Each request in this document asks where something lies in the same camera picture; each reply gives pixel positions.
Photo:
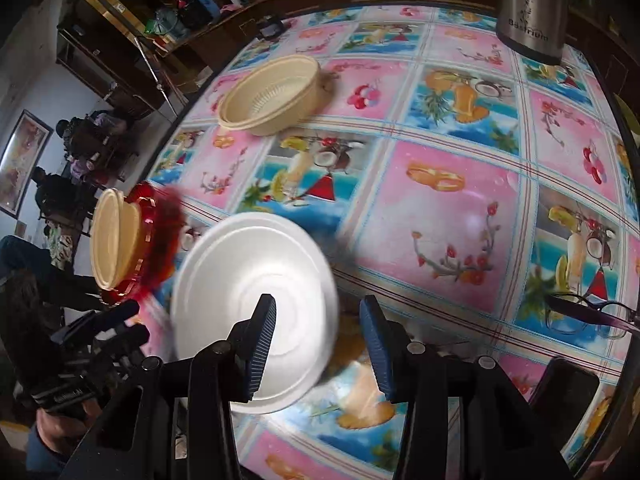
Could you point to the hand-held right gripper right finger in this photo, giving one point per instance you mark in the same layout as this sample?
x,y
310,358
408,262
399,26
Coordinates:
x,y
377,350

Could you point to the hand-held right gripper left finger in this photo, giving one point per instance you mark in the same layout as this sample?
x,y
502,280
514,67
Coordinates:
x,y
260,350

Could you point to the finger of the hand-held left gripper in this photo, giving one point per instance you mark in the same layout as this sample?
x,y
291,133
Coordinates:
x,y
110,315
131,342

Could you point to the white foam plate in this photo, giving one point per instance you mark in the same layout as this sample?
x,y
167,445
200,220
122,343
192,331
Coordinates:
x,y
225,280

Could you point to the plain beige bowl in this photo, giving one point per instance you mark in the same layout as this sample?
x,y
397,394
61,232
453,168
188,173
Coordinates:
x,y
112,230

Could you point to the red scalloped plate gold rim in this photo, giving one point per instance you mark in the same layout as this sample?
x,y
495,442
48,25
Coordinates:
x,y
160,240

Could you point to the beige bowl with strainer insert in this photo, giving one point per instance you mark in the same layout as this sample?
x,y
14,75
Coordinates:
x,y
270,95

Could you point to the person's left forearm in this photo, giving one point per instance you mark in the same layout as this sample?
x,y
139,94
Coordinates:
x,y
42,460

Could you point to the person's left hand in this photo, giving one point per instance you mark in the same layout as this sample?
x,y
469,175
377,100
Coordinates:
x,y
60,430

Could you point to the person's leg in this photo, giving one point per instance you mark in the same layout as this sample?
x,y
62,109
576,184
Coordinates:
x,y
30,260

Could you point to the printed fruit tablecloth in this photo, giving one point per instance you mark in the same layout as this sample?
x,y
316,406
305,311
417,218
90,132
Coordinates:
x,y
440,220

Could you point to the black phone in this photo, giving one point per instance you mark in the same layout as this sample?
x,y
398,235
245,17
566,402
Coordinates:
x,y
565,390

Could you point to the black eyeglasses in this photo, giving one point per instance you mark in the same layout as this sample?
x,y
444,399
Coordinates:
x,y
590,315

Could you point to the metal rod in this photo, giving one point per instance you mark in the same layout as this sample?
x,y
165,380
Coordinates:
x,y
152,70

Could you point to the wooden shelf cabinet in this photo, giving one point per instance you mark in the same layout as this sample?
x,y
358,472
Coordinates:
x,y
110,20

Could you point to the black bag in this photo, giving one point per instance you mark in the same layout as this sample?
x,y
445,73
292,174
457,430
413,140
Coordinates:
x,y
192,12

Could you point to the small black device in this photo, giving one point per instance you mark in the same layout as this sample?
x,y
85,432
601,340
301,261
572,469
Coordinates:
x,y
270,27

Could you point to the stainless steel kettle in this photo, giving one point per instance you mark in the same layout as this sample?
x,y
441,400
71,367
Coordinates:
x,y
532,10

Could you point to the framed wall picture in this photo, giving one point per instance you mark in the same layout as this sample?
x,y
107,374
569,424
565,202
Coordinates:
x,y
20,160

